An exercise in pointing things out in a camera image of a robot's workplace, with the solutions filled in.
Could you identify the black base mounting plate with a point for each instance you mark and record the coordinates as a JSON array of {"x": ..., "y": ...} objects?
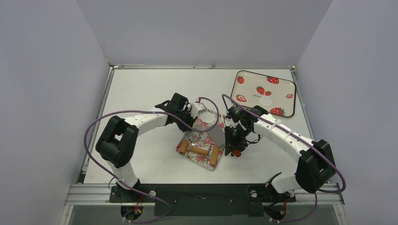
[{"x": 204, "y": 199}]

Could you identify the aluminium front rail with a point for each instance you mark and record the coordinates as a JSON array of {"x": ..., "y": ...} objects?
[{"x": 99, "y": 194}]

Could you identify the white dough piece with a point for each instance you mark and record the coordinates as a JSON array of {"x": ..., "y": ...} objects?
[{"x": 208, "y": 117}]

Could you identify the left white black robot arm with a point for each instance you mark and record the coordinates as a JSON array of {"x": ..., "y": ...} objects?
[{"x": 118, "y": 140}]

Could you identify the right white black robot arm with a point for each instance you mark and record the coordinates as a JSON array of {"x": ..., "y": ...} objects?
[{"x": 315, "y": 162}]

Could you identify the metal spatula wooden handle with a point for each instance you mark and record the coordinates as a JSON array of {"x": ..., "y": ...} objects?
[{"x": 218, "y": 137}]

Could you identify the strawberry pattern tray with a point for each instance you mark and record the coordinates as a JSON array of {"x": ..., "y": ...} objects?
[{"x": 249, "y": 87}]

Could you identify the floral pattern tray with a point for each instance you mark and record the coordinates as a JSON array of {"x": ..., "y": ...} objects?
[{"x": 203, "y": 139}]

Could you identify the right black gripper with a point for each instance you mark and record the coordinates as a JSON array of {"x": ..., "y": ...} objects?
[{"x": 234, "y": 140}]

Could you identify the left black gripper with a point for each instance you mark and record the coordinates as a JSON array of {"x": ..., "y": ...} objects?
[{"x": 191, "y": 120}]

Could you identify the flat round dumpling wrapper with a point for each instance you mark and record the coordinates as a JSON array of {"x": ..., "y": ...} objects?
[{"x": 266, "y": 101}]

